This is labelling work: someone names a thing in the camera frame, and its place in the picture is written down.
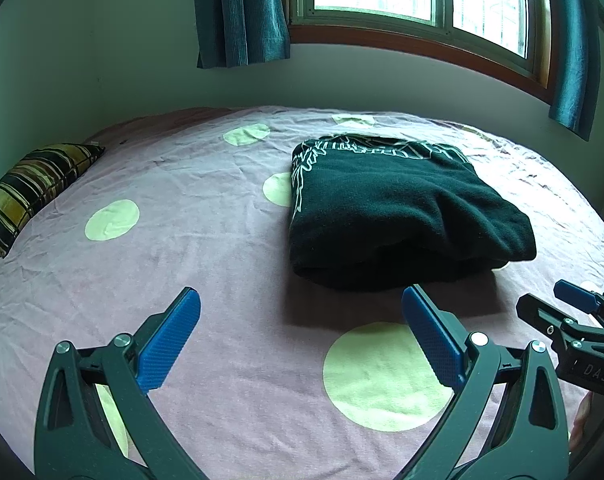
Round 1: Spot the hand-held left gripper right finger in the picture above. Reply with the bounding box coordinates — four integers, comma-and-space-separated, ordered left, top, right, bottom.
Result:
401, 284, 570, 480

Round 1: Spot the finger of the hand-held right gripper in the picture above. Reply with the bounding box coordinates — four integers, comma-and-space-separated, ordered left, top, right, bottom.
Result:
554, 281, 604, 328
516, 294, 604, 361

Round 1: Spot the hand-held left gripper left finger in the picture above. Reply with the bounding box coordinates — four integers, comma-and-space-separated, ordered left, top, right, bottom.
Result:
33, 286, 208, 480

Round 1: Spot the dark green sweater white print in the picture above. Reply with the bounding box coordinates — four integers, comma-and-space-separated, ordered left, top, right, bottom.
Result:
288, 132, 539, 292

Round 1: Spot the person's right hand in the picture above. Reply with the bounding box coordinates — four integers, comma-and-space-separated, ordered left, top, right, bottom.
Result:
569, 390, 604, 456

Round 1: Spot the striped yellow black pillow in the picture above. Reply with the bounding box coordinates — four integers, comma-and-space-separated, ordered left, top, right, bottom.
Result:
0, 143, 106, 259

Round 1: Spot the teal curtain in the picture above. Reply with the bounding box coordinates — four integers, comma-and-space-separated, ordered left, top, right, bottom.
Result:
547, 0, 603, 142
193, 0, 292, 70

